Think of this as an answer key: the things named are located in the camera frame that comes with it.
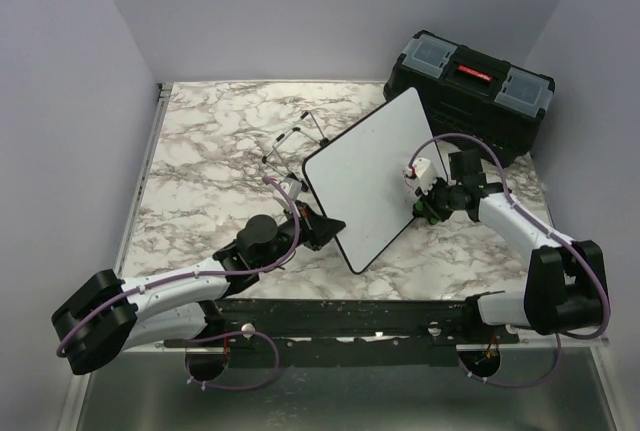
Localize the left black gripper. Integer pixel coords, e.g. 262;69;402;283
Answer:
257;201;347;271

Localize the green black whiteboard eraser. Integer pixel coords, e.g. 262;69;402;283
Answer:
412;200;439;225

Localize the white whiteboard with red writing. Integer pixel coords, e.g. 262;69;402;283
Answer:
302;88;433;274

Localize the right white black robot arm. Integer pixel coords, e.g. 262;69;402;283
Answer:
404;150;608;343

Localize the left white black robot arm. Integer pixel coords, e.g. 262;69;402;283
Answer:
51;201;346;375

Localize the black plastic toolbox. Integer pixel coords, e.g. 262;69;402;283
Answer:
383;30;556;168

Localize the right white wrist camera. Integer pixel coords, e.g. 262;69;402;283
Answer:
402;157;439;197

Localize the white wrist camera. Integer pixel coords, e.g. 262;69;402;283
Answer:
273;176;303;213
402;157;439;197

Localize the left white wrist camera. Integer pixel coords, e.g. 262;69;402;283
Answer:
273;176;303;213

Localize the black wire easel stand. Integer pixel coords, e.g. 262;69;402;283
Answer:
261;111;329;192

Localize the black front mounting rail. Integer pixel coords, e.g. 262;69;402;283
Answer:
102;290;544;370

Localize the aluminium frame extrusion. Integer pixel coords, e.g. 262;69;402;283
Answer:
52;83;173;430

